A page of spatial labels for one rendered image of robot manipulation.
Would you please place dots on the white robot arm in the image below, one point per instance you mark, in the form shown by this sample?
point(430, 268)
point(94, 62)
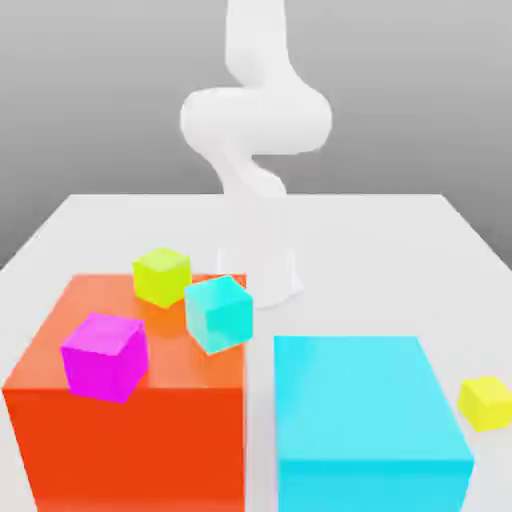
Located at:
point(256, 120)

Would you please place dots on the small cyan cube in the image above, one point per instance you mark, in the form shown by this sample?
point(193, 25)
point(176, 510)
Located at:
point(224, 320)

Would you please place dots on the small lime cube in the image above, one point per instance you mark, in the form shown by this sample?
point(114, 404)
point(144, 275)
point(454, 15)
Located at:
point(160, 280)

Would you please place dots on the small magenta cube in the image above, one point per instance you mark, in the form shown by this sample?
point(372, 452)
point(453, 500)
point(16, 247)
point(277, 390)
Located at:
point(104, 360)

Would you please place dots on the small yellow cube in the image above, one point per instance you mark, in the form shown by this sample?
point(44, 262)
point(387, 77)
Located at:
point(486, 404)

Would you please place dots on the large cyan box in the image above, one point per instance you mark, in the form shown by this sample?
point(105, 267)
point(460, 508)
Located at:
point(360, 408)

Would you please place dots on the large orange box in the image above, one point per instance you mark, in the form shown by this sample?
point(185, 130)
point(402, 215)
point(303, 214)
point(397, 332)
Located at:
point(120, 440)

